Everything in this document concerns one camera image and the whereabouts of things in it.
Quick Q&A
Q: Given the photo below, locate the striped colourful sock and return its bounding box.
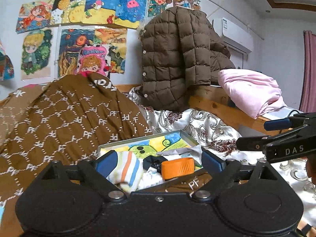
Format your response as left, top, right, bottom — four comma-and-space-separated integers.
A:
107, 151, 144, 193

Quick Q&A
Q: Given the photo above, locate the pink curtain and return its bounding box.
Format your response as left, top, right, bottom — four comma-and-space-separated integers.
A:
299, 31, 316, 113

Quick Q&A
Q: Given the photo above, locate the white floral satin sheet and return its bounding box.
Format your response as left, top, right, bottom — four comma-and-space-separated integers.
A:
126, 87, 315, 227

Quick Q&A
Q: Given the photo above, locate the pink folded blanket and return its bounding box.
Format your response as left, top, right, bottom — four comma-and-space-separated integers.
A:
218, 69, 286, 119

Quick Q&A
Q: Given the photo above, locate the orange ribbed cup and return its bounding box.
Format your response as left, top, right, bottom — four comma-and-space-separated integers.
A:
161, 157, 195, 180

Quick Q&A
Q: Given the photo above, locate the black bow item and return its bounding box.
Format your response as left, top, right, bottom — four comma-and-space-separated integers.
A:
143, 156, 167, 173

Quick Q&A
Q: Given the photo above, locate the brown PF patterned quilt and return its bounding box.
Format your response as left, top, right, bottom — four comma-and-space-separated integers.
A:
1, 73, 152, 236

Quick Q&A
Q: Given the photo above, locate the grey tray with painting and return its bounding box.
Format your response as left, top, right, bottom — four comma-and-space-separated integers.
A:
96, 129, 202, 193

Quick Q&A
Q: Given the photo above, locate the orange patterned mat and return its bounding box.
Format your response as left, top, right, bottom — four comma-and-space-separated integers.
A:
0, 205, 5, 224

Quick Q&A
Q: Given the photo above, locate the white air conditioner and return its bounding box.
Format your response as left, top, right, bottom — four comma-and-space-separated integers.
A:
212, 18, 254, 54

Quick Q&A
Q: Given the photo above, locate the pink comic girl poster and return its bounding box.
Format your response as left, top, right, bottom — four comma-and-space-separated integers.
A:
74, 44, 111, 77

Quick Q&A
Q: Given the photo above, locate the brown quilted puffer jacket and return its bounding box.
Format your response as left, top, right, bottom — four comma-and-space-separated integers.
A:
139, 7, 235, 112

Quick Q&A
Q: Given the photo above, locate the curled paper drawing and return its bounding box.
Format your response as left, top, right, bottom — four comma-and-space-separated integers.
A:
0, 42, 14, 81

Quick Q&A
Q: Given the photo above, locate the blue orange swirl painting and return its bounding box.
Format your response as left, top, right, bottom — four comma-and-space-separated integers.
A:
57, 28, 94, 77

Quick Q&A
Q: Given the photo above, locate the yellow monster painting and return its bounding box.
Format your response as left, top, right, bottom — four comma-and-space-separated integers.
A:
94, 27, 127, 74

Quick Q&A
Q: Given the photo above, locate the blond boy drawing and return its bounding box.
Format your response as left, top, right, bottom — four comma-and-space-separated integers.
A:
20, 28, 53, 80

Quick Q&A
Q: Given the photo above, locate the pink jellyfish painting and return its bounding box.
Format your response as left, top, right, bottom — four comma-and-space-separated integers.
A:
114, 0, 147, 29

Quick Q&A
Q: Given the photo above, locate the red-haired girl drawing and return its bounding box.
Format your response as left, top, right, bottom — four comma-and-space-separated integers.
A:
16, 0, 55, 33

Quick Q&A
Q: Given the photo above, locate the yellow beach painting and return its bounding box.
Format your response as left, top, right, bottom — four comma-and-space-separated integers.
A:
50, 0, 117, 25

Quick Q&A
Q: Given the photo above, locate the red-haired boy drawing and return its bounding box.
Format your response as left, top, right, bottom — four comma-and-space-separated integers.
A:
147, 0, 172, 17

